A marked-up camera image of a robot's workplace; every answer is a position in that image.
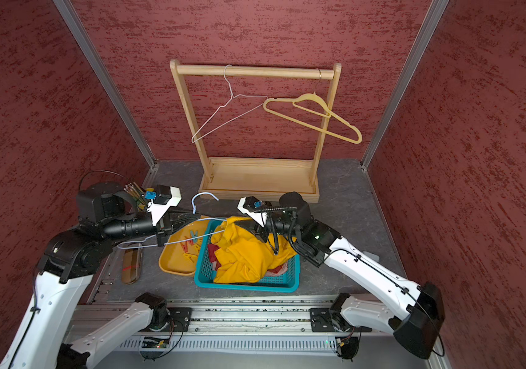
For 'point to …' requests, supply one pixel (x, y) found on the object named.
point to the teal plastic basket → (284, 277)
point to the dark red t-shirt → (211, 249)
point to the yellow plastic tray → (180, 254)
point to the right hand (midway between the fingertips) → (239, 220)
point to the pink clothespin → (185, 246)
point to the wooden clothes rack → (258, 180)
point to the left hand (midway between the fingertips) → (195, 219)
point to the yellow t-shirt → (243, 255)
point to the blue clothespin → (195, 240)
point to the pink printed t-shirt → (277, 271)
